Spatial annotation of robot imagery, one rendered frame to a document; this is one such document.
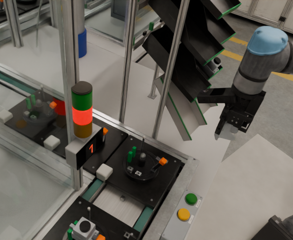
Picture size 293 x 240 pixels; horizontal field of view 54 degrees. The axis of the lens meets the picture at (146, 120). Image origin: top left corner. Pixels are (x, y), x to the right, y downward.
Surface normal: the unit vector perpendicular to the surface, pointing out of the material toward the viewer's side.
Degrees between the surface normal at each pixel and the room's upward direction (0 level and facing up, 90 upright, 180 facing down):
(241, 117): 90
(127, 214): 0
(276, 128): 0
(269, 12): 90
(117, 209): 0
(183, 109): 45
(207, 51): 25
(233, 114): 90
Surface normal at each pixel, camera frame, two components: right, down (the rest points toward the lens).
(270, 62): 0.03, 0.70
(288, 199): 0.14, -0.71
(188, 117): 0.64, -0.14
